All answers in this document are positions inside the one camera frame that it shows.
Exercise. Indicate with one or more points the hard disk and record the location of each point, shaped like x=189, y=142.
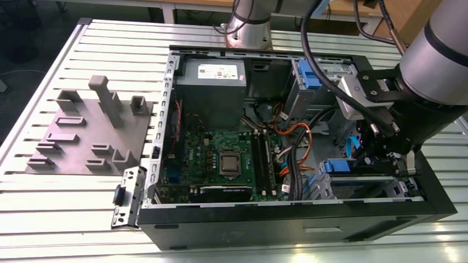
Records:
x=337, y=165

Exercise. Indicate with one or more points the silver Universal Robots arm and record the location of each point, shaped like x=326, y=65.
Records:
x=439, y=54

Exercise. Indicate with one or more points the metal disk bay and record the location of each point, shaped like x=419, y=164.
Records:
x=358, y=179

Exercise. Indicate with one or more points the black RAM slot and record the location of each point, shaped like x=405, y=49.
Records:
x=261, y=163
x=271, y=164

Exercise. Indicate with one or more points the metal optical drive cage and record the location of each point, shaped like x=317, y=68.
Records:
x=303, y=101

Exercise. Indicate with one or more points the blue drive latch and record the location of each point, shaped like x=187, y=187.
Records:
x=306, y=79

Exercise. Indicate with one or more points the silver CPU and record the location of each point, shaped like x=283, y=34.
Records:
x=233, y=164

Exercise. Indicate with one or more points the CPU socket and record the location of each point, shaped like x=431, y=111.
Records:
x=233, y=151

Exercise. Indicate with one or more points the black open PC case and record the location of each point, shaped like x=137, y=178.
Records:
x=257, y=230

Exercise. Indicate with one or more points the black graphics card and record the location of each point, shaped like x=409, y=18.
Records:
x=227, y=193

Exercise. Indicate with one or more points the green motherboard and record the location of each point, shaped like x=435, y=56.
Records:
x=199, y=143

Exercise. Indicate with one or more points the grey power supply unit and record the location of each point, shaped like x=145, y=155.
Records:
x=210, y=105

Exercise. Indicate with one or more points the light wooden desk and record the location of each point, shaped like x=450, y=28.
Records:
x=341, y=11

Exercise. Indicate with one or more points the grey parts rack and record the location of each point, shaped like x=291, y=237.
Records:
x=91, y=131

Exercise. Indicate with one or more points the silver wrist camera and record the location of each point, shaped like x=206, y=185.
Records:
x=351, y=93

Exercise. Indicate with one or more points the metal expansion slot bracket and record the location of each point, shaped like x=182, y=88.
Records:
x=130, y=178

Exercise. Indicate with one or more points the white metal desk frame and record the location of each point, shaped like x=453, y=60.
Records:
x=169, y=13

